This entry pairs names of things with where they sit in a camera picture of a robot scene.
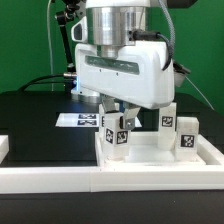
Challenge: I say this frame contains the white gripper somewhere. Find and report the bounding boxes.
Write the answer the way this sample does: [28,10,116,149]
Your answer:
[71,18,174,130]

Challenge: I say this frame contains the white square table top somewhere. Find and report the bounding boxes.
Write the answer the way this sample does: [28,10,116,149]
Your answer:
[95,132,205,167]

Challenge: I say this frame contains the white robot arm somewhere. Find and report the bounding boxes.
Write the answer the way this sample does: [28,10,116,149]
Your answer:
[62,0,197,130]

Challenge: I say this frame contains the white sheet with markers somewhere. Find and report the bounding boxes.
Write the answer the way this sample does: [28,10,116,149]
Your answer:
[56,113,99,127]

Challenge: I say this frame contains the white U-shaped fence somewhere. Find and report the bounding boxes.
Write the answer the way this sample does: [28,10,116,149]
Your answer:
[0,136,224,194]

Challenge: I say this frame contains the black cables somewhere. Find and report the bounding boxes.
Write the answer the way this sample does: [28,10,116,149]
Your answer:
[18,73,76,93]

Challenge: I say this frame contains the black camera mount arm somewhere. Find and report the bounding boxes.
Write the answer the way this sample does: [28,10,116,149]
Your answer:
[55,0,80,73]

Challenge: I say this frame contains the white thin cable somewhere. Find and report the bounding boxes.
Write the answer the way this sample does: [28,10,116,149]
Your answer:
[46,0,56,92]

